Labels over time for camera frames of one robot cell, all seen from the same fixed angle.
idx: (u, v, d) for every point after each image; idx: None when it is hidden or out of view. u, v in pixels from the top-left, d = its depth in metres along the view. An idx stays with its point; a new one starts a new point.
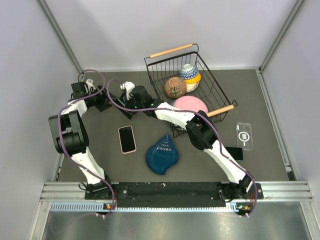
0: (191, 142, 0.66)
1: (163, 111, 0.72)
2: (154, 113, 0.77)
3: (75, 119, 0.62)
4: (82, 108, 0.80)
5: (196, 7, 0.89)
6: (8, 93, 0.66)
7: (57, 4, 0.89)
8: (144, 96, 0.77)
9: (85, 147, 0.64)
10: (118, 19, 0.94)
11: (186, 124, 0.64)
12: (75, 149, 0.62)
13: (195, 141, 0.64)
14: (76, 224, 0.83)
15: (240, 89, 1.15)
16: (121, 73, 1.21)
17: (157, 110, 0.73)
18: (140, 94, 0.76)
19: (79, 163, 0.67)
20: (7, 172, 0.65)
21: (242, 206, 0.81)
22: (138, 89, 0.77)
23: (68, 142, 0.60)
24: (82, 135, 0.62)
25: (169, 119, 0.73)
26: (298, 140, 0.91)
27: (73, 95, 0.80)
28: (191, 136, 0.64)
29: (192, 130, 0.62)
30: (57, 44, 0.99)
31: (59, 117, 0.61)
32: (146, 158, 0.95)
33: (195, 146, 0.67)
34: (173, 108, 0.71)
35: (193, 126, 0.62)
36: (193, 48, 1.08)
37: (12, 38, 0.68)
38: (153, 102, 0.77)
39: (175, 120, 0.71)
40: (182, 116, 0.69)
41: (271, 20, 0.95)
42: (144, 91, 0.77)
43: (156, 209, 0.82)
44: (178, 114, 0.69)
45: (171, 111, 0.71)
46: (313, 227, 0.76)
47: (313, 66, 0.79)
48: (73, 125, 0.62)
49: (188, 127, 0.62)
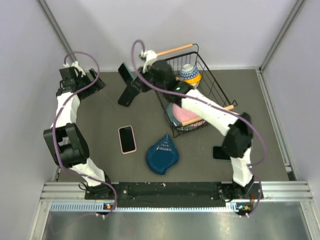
0: (224, 147, 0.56)
1: (195, 103, 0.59)
2: (177, 100, 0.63)
3: (73, 135, 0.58)
4: (76, 102, 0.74)
5: (195, 7, 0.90)
6: (8, 93, 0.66)
7: (56, 4, 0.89)
8: (169, 75, 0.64)
9: (85, 158, 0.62)
10: (117, 19, 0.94)
11: (228, 128, 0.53)
12: (74, 161, 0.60)
13: (231, 147, 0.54)
14: (75, 224, 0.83)
15: (240, 89, 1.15)
16: (121, 73, 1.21)
17: (187, 98, 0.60)
18: (163, 71, 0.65)
19: (80, 172, 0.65)
20: (7, 172, 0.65)
21: (243, 206, 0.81)
22: (162, 65, 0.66)
23: (67, 156, 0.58)
24: (82, 148, 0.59)
25: (198, 112, 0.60)
26: (298, 140, 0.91)
27: (63, 82, 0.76)
28: (227, 141, 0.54)
29: (234, 137, 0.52)
30: (57, 44, 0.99)
31: (54, 135, 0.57)
32: (146, 158, 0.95)
33: (226, 151, 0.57)
34: (210, 103, 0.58)
35: (237, 132, 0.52)
36: (193, 48, 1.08)
37: (12, 38, 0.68)
38: (179, 85, 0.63)
39: (208, 116, 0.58)
40: (221, 116, 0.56)
41: (271, 20, 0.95)
42: (169, 69, 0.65)
43: (156, 209, 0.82)
44: (216, 112, 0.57)
45: (206, 106, 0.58)
46: (313, 227, 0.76)
47: (312, 66, 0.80)
48: (70, 140, 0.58)
49: (231, 132, 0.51)
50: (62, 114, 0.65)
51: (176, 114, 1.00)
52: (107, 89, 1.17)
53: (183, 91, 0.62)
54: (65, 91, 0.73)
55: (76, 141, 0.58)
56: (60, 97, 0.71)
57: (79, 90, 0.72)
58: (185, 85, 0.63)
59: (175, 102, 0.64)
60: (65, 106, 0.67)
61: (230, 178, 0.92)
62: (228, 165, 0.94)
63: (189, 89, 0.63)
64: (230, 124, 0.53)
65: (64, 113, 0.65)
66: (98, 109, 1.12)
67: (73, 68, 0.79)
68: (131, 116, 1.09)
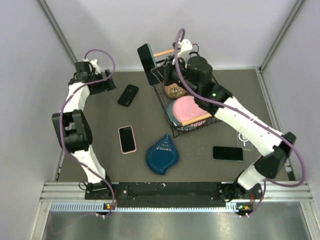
0: (258, 166, 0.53)
1: (234, 115, 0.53)
2: (212, 107, 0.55)
3: (79, 119, 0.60)
4: (85, 94, 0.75)
5: (195, 7, 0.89)
6: (9, 93, 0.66)
7: (56, 4, 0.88)
8: (208, 78, 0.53)
9: (88, 145, 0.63)
10: (117, 19, 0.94)
11: (274, 151, 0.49)
12: (77, 146, 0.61)
13: (268, 168, 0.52)
14: (75, 224, 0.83)
15: (240, 89, 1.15)
16: (121, 73, 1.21)
17: (225, 108, 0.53)
18: (203, 73, 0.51)
19: (81, 162, 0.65)
20: (7, 172, 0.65)
21: (242, 206, 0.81)
22: (200, 62, 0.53)
23: (70, 140, 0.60)
24: (85, 134, 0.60)
25: (233, 123, 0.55)
26: (298, 140, 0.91)
27: (76, 74, 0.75)
28: (265, 162, 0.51)
29: (278, 160, 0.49)
30: (57, 44, 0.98)
31: (61, 119, 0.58)
32: (146, 158, 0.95)
33: (260, 170, 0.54)
34: (252, 117, 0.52)
35: (281, 156, 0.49)
36: (193, 47, 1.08)
37: (12, 38, 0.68)
38: (216, 91, 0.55)
39: (247, 131, 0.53)
40: (264, 134, 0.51)
41: (271, 20, 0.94)
42: (210, 70, 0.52)
43: (156, 209, 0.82)
44: (258, 129, 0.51)
45: (248, 120, 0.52)
46: (313, 227, 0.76)
47: (313, 66, 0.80)
48: (76, 125, 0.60)
49: (277, 156, 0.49)
50: (71, 100, 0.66)
51: (176, 114, 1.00)
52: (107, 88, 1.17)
53: (219, 98, 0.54)
54: (76, 80, 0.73)
55: (81, 126, 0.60)
56: (71, 86, 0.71)
57: (91, 82, 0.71)
58: (222, 90, 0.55)
59: (208, 109, 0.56)
60: (74, 93, 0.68)
61: (229, 178, 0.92)
62: (228, 165, 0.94)
63: (227, 96, 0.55)
64: (275, 146, 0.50)
65: (73, 100, 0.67)
66: (98, 109, 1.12)
67: (88, 62, 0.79)
68: (131, 116, 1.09)
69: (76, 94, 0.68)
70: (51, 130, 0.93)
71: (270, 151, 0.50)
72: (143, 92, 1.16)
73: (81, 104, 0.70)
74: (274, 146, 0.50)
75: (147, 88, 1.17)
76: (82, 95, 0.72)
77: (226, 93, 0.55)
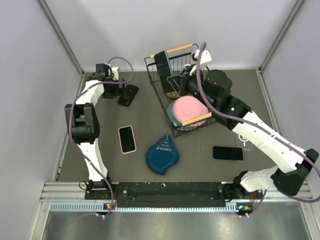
0: (278, 182, 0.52)
1: (254, 130, 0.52)
2: (230, 122, 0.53)
3: (88, 111, 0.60)
4: (100, 91, 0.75)
5: (196, 7, 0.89)
6: (8, 93, 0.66)
7: (57, 4, 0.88)
8: (227, 92, 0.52)
9: (94, 138, 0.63)
10: (117, 19, 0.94)
11: (296, 169, 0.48)
12: (83, 138, 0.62)
13: (289, 185, 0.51)
14: (75, 224, 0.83)
15: (240, 89, 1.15)
16: (121, 72, 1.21)
17: (245, 123, 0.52)
18: (223, 88, 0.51)
19: (85, 155, 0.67)
20: (7, 172, 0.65)
21: (243, 206, 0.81)
22: (220, 78, 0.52)
23: (78, 131, 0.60)
24: (93, 126, 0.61)
25: (253, 138, 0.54)
26: (298, 140, 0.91)
27: (94, 73, 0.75)
28: (286, 179, 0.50)
29: (301, 179, 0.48)
30: (57, 44, 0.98)
31: (72, 110, 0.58)
32: (146, 158, 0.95)
33: (280, 187, 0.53)
34: (273, 134, 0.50)
35: (304, 174, 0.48)
36: (193, 48, 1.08)
37: (12, 38, 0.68)
38: (233, 105, 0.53)
39: (268, 148, 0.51)
40: (286, 152, 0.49)
41: (271, 20, 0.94)
42: (230, 85, 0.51)
43: (156, 209, 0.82)
44: (280, 146, 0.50)
45: (269, 137, 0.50)
46: (313, 227, 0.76)
47: (313, 66, 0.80)
48: (85, 117, 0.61)
49: (300, 175, 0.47)
50: (86, 94, 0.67)
51: (176, 114, 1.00)
52: None
53: (238, 112, 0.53)
54: (93, 77, 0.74)
55: (90, 118, 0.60)
56: (87, 81, 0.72)
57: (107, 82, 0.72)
58: (240, 103, 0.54)
59: (226, 124, 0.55)
60: (89, 89, 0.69)
61: (229, 178, 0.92)
62: (228, 165, 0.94)
63: (246, 110, 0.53)
64: (297, 164, 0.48)
65: (88, 94, 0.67)
66: (98, 109, 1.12)
67: (108, 66, 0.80)
68: (131, 116, 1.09)
69: (91, 90, 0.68)
70: (51, 130, 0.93)
71: (292, 170, 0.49)
72: (143, 92, 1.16)
73: (94, 99, 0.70)
74: (297, 163, 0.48)
75: (147, 88, 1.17)
76: (97, 92, 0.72)
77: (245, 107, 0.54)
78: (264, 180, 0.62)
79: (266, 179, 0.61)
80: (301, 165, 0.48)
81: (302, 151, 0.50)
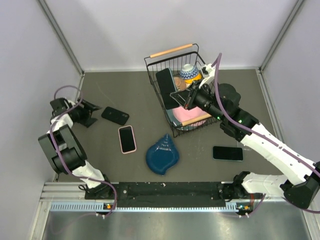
0: (288, 194, 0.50)
1: (261, 142, 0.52)
2: (239, 132, 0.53)
3: (67, 132, 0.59)
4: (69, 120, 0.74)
5: (196, 7, 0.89)
6: (9, 93, 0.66)
7: (56, 4, 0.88)
8: (235, 106, 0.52)
9: (83, 161, 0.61)
10: (117, 19, 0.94)
11: (306, 182, 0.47)
12: (73, 164, 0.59)
13: (300, 198, 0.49)
14: (75, 224, 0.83)
15: (240, 89, 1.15)
16: (121, 73, 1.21)
17: (252, 135, 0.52)
18: (232, 101, 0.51)
19: (81, 175, 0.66)
20: (7, 172, 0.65)
21: (242, 206, 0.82)
22: (229, 92, 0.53)
23: (67, 159, 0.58)
24: (78, 148, 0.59)
25: (261, 150, 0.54)
26: (297, 140, 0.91)
27: (54, 112, 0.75)
28: (297, 192, 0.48)
29: (311, 192, 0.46)
30: (58, 44, 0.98)
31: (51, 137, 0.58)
32: (146, 158, 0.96)
33: (290, 200, 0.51)
34: (281, 145, 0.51)
35: (314, 187, 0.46)
36: (193, 47, 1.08)
37: (12, 39, 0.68)
38: (241, 117, 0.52)
39: (276, 159, 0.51)
40: (295, 164, 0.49)
41: (271, 20, 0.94)
42: (238, 98, 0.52)
43: (156, 209, 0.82)
44: (288, 158, 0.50)
45: (276, 149, 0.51)
46: (313, 227, 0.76)
47: (313, 66, 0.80)
48: (66, 141, 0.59)
49: (308, 187, 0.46)
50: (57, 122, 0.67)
51: (176, 114, 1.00)
52: (107, 88, 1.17)
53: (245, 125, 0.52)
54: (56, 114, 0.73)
55: (72, 140, 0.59)
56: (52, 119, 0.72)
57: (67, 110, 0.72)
58: (248, 116, 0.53)
59: (235, 135, 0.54)
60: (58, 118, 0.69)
61: (229, 178, 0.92)
62: (228, 165, 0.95)
63: (254, 122, 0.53)
64: (307, 176, 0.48)
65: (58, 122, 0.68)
66: (98, 110, 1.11)
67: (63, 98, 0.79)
68: (131, 116, 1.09)
69: (59, 119, 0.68)
70: None
71: (301, 182, 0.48)
72: (143, 92, 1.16)
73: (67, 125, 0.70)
74: (306, 175, 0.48)
75: (146, 88, 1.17)
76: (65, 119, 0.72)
77: (253, 119, 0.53)
78: (270, 187, 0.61)
79: (273, 186, 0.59)
80: (312, 177, 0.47)
81: (311, 164, 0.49)
